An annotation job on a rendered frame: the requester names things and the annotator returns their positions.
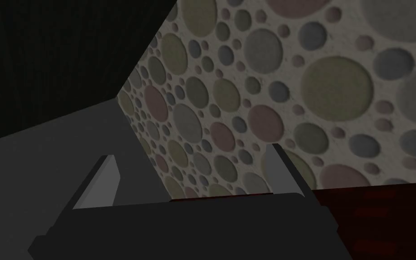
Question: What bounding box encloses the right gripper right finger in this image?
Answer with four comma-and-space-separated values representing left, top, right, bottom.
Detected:
265, 143, 314, 199

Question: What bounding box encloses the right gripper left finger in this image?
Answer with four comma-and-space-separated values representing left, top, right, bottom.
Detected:
71, 154, 121, 210

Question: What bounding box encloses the grey door leaf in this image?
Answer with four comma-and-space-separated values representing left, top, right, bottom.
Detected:
0, 98, 172, 260

